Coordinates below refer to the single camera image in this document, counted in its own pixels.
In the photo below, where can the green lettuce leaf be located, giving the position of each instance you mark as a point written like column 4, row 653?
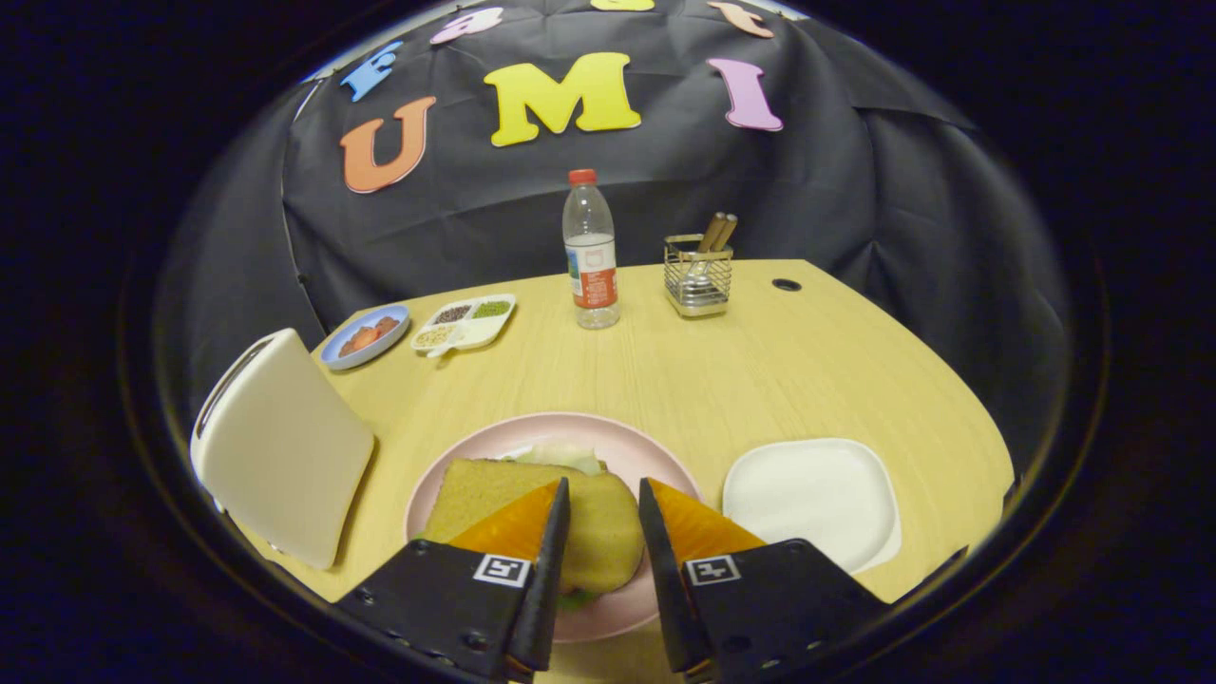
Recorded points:
column 560, row 458

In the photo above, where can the pile of beige grains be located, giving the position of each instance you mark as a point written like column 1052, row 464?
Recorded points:
column 434, row 336

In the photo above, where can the wooden utensils in holder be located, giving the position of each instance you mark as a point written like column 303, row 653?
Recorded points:
column 714, row 233

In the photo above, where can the pile of green beans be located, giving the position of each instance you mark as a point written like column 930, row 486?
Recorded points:
column 491, row 309

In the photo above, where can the brown meat piece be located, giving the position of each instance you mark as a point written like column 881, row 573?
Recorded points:
column 348, row 346
column 387, row 324

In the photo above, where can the plain brown toast slice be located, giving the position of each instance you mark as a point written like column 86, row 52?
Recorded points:
column 598, row 532

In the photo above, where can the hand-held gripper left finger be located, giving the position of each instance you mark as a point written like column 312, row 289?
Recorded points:
column 446, row 598

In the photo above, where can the pile of dark beans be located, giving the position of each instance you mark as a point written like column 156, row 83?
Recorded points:
column 453, row 313

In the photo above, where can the blue round plate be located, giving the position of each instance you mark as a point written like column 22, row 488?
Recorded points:
column 332, row 359

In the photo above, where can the white toaster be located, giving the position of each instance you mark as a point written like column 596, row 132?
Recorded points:
column 285, row 456

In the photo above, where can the white square plate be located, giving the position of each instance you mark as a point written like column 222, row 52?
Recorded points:
column 807, row 494

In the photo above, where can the orange round food ball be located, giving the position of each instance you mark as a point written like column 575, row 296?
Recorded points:
column 366, row 335

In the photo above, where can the black backdrop cloth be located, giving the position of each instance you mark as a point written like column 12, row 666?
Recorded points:
column 855, row 190

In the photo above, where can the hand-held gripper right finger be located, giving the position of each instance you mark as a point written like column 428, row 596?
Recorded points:
column 779, row 598

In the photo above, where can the clear water bottle red cap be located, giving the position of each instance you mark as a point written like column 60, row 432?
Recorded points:
column 591, row 266

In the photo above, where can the white divided snack tray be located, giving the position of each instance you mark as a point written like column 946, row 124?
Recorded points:
column 484, row 331

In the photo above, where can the pink round plate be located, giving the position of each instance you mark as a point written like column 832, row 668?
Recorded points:
column 627, row 446

